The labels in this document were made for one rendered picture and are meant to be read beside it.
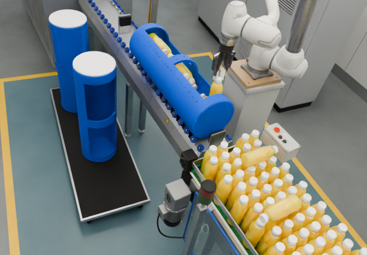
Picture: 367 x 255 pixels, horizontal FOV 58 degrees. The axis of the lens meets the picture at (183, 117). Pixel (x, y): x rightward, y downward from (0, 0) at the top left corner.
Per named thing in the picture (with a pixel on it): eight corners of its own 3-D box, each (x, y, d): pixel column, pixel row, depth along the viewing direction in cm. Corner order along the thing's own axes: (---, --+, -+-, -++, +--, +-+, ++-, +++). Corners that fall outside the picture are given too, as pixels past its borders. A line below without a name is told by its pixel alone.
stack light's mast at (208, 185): (204, 197, 149) (211, 177, 138) (212, 209, 146) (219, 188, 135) (192, 203, 146) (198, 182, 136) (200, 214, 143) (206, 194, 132)
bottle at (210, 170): (215, 182, 181) (223, 161, 168) (207, 190, 176) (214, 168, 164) (206, 175, 184) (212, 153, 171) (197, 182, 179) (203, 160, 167)
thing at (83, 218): (102, 92, 356) (102, 81, 346) (149, 210, 263) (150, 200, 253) (51, 100, 337) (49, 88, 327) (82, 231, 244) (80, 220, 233)
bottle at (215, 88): (221, 108, 195) (226, 82, 183) (211, 112, 192) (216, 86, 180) (214, 101, 199) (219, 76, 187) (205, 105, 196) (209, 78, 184)
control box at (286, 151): (271, 134, 200) (277, 122, 193) (294, 158, 188) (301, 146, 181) (259, 138, 196) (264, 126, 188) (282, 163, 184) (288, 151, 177)
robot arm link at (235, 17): (215, 31, 162) (238, 42, 157) (222, 1, 151) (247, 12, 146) (226, 24, 168) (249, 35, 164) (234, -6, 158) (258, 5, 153)
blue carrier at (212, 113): (161, 55, 255) (167, 21, 236) (226, 132, 204) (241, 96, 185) (127, 60, 241) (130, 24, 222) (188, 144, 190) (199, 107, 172)
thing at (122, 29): (129, 30, 276) (130, 13, 265) (131, 33, 274) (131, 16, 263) (118, 32, 272) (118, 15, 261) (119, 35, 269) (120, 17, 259)
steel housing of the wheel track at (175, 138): (106, 18, 346) (106, -14, 323) (224, 173, 221) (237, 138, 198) (79, 22, 333) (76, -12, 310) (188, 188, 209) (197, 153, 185)
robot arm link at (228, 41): (217, 29, 164) (214, 39, 168) (228, 38, 159) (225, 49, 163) (232, 26, 168) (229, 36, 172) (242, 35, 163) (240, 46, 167)
